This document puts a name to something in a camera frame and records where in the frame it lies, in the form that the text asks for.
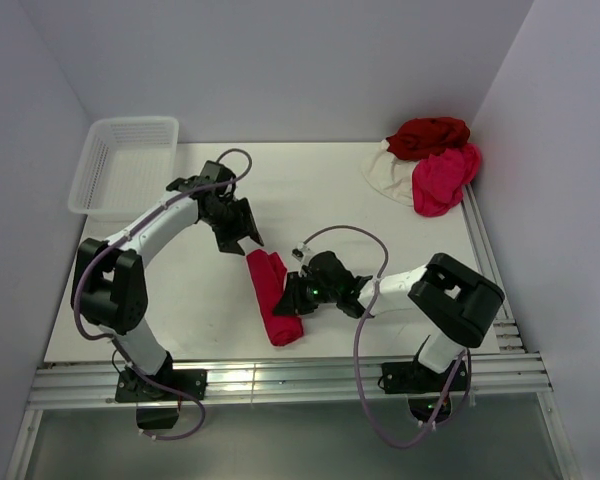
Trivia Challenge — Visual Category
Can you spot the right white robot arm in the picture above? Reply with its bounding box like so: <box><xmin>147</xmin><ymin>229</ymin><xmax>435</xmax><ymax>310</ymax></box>
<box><xmin>273</xmin><ymin>249</ymin><xmax>505</xmax><ymax>390</ymax></box>

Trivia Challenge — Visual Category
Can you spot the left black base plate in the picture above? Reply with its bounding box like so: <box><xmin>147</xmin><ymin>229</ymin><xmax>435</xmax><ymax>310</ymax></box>
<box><xmin>114</xmin><ymin>368</ymin><xmax>207</xmax><ymax>403</ymax></box>

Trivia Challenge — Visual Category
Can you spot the white t-shirt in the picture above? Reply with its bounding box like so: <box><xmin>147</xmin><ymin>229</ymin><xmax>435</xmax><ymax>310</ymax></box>
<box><xmin>360</xmin><ymin>140</ymin><xmax>418</xmax><ymax>207</ymax></box>

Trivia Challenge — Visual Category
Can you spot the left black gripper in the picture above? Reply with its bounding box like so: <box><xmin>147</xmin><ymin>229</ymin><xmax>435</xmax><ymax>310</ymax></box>
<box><xmin>202</xmin><ymin>198</ymin><xmax>263</xmax><ymax>256</ymax></box>

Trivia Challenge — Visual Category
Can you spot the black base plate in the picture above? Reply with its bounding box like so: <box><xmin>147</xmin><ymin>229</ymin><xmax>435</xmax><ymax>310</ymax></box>
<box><xmin>114</xmin><ymin>368</ymin><xmax>207</xmax><ymax>403</ymax></box>
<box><xmin>377</xmin><ymin>361</ymin><xmax>453</xmax><ymax>394</ymax></box>

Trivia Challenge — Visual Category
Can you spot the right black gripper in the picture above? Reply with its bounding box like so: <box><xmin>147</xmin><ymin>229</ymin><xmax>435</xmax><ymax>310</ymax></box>
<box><xmin>274</xmin><ymin>270</ymin><xmax>340</xmax><ymax>316</ymax></box>

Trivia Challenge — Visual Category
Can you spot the bright red t-shirt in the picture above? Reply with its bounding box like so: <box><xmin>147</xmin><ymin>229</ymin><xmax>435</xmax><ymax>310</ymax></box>
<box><xmin>246</xmin><ymin>249</ymin><xmax>304</xmax><ymax>347</ymax></box>

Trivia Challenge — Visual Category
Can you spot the dark red t-shirt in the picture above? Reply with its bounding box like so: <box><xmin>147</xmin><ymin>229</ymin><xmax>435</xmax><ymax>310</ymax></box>
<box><xmin>386</xmin><ymin>117</ymin><xmax>470</xmax><ymax>161</ymax></box>

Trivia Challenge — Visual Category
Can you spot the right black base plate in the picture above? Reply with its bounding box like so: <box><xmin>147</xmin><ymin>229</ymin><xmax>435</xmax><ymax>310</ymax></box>
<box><xmin>377</xmin><ymin>361</ymin><xmax>453</xmax><ymax>394</ymax></box>

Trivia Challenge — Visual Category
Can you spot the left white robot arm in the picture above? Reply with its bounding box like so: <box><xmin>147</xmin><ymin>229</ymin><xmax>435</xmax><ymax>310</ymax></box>
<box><xmin>71</xmin><ymin>160</ymin><xmax>263</xmax><ymax>400</ymax></box>

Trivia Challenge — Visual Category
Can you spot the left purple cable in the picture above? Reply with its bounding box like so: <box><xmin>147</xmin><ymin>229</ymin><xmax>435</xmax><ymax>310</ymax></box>
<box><xmin>73</xmin><ymin>148</ymin><xmax>254</xmax><ymax>442</ymax></box>

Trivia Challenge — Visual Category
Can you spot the white plastic mesh basket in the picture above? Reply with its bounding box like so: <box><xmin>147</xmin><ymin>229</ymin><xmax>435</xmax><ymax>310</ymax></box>
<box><xmin>68</xmin><ymin>116</ymin><xmax>179</xmax><ymax>222</ymax></box>

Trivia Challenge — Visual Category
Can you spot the aluminium mounting rail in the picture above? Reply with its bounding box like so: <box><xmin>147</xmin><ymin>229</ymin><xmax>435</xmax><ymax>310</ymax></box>
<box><xmin>25</xmin><ymin>353</ymin><xmax>552</xmax><ymax>410</ymax></box>

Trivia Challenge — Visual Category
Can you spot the pink t-shirt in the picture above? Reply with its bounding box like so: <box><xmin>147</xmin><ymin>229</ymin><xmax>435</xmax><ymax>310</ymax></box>
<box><xmin>412</xmin><ymin>143</ymin><xmax>482</xmax><ymax>218</ymax></box>

